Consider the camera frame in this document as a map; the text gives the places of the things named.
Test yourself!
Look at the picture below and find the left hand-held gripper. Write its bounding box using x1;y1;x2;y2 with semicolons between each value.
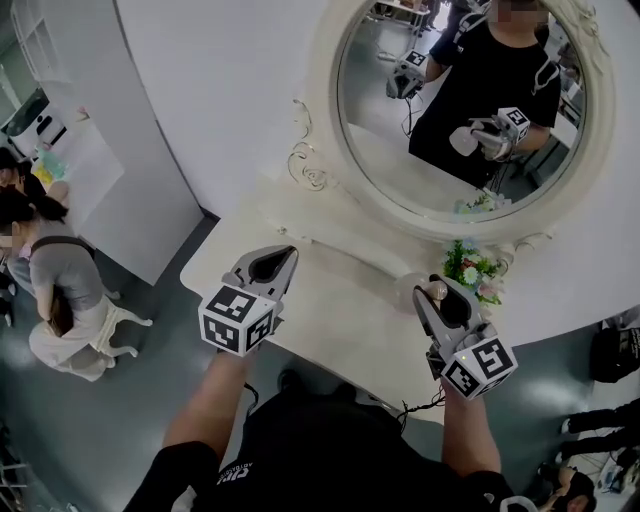
198;244;300;357

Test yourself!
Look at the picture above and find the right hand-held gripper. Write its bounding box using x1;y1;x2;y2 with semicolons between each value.
412;273;519;401

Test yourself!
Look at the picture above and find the person's right forearm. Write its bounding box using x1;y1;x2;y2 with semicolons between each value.
439;389;503;479

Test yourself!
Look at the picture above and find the person's left forearm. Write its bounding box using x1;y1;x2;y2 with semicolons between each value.
162;349;251;451

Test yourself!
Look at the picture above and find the white vanity table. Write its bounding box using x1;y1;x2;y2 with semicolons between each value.
178;164;640;426

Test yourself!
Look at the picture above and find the flower plant in white pot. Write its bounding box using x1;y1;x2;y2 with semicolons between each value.
442;238;506;306

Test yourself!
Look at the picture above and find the person's left black shoe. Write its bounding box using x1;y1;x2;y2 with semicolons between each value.
276;368;301;396

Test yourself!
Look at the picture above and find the white carved stool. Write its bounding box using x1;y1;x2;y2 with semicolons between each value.
92;292;154;359

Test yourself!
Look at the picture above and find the white bookshelf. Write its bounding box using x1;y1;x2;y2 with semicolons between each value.
9;0;221;287

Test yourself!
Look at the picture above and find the black bag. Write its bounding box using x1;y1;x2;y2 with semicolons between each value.
589;324;640;385

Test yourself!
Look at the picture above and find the person's black shirt torso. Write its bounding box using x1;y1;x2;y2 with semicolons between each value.
122;389;526;512

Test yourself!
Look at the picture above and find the green and yellow toy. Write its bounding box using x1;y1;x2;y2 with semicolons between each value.
32;144;66;184

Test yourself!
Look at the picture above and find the black and white machine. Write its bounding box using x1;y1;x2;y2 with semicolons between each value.
2;87;69;151

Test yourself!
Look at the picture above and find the black cable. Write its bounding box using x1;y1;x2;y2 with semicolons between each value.
399;389;446;417

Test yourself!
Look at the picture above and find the oval mirror with white frame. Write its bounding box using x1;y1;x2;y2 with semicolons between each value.
304;0;619;246

